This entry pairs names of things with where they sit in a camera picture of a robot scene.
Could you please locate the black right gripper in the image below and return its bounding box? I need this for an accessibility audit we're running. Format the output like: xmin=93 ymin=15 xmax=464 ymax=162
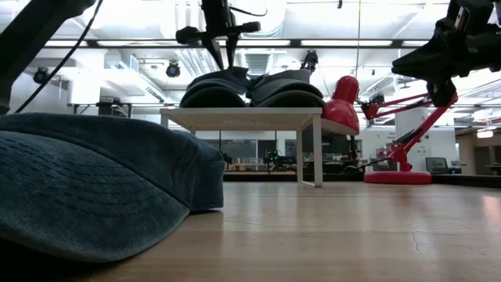
xmin=391 ymin=23 xmax=501 ymax=107

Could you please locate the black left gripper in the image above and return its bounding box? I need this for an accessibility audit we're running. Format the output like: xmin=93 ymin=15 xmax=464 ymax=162
xmin=175 ymin=0 xmax=262 ymax=71

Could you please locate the black ceiling spotlight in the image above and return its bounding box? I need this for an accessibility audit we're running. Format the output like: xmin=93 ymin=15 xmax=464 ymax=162
xmin=165 ymin=60 xmax=182 ymax=79
xmin=32 ymin=66 xmax=50 ymax=85
xmin=300 ymin=49 xmax=319 ymax=74

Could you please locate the white perforated metal shelf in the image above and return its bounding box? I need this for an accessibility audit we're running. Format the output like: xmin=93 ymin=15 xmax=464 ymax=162
xmin=159 ymin=107 xmax=324 ymax=188

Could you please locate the dark computer monitor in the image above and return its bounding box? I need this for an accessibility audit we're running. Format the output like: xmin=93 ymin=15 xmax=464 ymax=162
xmin=425 ymin=157 xmax=450 ymax=175

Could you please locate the red desk lamp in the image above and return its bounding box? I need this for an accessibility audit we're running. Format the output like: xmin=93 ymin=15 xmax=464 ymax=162
xmin=320 ymin=74 xmax=460 ymax=186

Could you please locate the black background robot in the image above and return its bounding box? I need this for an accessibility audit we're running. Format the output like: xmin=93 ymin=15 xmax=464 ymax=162
xmin=261 ymin=150 xmax=297 ymax=173

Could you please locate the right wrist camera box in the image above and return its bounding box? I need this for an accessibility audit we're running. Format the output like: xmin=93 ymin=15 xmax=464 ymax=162
xmin=452 ymin=5 xmax=471 ymax=33

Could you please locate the black lamp cable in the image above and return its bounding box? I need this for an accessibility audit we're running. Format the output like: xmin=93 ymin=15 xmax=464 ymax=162
xmin=342 ymin=155 xmax=392 ymax=174

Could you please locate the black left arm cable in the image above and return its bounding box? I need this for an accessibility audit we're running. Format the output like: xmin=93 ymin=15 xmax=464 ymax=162
xmin=13 ymin=0 xmax=105 ymax=114

